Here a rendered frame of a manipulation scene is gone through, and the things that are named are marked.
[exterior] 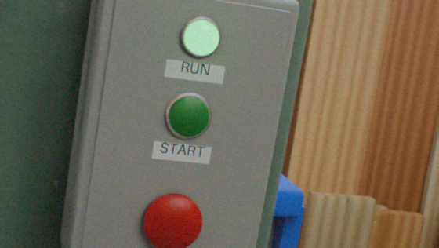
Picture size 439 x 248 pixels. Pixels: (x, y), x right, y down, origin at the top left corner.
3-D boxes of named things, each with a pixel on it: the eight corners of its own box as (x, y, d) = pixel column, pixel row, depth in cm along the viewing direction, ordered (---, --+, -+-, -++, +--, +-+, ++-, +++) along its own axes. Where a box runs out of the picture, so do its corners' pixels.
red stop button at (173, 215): (138, 243, 43) (146, 188, 43) (194, 248, 44) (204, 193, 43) (141, 251, 42) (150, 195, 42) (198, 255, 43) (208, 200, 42)
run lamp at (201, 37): (177, 54, 41) (183, 13, 41) (216, 59, 42) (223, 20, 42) (179, 56, 41) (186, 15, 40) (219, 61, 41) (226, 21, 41)
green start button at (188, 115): (161, 136, 42) (168, 89, 42) (207, 140, 43) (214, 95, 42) (163, 139, 42) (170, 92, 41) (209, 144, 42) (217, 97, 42)
